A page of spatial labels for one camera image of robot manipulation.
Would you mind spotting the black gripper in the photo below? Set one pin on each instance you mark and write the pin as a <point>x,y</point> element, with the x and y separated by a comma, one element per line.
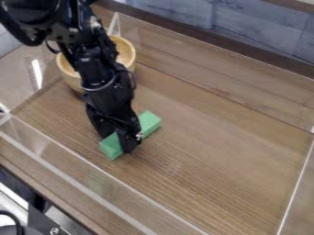
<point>109,111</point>

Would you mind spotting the green rectangular block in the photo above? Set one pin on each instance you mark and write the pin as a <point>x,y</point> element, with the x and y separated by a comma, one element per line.
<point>111,145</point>

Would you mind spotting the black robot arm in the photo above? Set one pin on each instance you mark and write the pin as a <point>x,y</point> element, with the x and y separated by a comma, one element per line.
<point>68,23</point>

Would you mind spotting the wooden bowl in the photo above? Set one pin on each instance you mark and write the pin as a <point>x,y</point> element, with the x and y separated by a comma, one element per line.
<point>125,57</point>

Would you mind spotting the clear acrylic enclosure wall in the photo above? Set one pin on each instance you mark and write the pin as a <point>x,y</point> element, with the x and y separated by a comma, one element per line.
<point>224,170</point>

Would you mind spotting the black metal bracket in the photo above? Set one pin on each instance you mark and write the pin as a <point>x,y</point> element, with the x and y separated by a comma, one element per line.
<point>42,223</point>

